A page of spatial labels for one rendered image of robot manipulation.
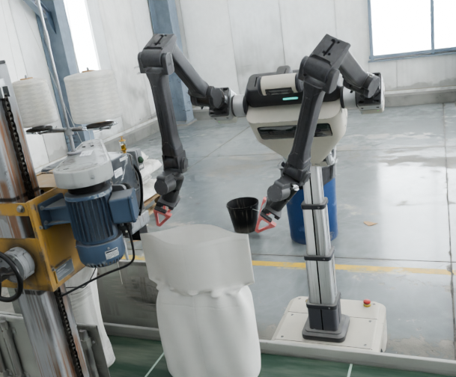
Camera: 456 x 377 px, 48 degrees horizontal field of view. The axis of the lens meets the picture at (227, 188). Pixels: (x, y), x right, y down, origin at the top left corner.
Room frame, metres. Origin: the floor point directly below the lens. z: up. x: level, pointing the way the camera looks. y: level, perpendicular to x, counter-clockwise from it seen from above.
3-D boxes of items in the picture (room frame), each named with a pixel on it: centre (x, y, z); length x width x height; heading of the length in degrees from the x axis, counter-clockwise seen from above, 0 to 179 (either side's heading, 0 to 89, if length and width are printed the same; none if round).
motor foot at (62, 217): (1.56, 0.53, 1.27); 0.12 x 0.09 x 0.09; 156
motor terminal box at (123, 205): (1.56, 0.34, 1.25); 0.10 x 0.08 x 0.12; 1
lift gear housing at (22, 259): (1.50, 0.71, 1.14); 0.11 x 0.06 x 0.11; 66
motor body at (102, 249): (1.56, 0.44, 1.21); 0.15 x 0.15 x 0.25
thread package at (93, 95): (1.70, 0.39, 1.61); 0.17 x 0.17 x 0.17
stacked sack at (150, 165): (5.28, 0.99, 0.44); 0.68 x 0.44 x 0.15; 156
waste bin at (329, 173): (3.94, -0.67, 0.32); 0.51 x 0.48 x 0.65; 156
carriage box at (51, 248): (1.68, 0.65, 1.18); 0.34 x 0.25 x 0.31; 156
